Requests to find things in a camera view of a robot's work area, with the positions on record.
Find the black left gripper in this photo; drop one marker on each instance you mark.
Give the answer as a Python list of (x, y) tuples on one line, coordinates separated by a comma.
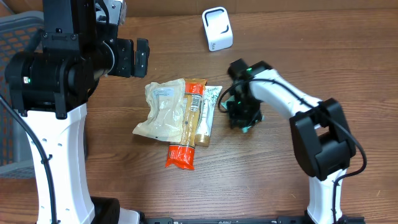
[(126, 56)]

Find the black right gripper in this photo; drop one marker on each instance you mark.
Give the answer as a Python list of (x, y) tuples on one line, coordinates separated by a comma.
[(244, 117)]

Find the teal tissue packet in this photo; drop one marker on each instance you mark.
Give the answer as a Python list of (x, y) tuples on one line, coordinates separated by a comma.
[(248, 127)]

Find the white cream tube gold cap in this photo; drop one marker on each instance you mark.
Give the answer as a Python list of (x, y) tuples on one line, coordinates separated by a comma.
[(210, 98)]

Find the beige clear pouch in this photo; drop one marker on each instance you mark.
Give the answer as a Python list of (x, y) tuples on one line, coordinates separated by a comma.
[(164, 121)]

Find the orange noodle packet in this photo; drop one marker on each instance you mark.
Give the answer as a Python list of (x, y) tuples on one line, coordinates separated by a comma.
[(181, 154)]

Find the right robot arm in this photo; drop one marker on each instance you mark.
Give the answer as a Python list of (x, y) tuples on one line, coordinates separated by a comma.
[(321, 138)]

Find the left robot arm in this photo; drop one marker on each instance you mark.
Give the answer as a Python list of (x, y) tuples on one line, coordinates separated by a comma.
[(72, 63)]

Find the white barcode scanner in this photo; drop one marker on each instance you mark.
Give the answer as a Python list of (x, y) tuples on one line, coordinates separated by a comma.
[(217, 28)]

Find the grey plastic shopping basket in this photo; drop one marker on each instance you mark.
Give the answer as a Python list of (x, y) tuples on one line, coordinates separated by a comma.
[(20, 36)]

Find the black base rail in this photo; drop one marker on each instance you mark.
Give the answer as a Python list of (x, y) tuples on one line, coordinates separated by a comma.
[(279, 220)]

